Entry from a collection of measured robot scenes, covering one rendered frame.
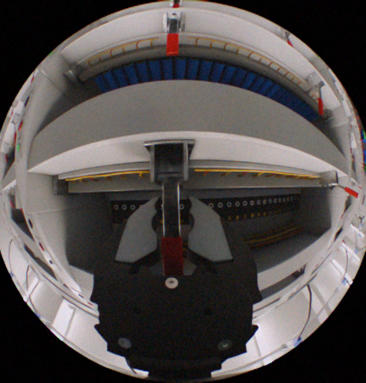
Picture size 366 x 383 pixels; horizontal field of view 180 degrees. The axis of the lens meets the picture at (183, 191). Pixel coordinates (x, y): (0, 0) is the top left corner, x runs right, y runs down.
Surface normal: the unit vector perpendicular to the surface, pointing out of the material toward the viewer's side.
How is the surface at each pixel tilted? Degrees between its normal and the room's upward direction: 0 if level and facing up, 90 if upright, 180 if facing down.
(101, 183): 108
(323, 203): 90
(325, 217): 90
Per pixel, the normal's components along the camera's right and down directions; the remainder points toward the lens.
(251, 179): 0.03, -0.02
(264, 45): 0.03, 1.00
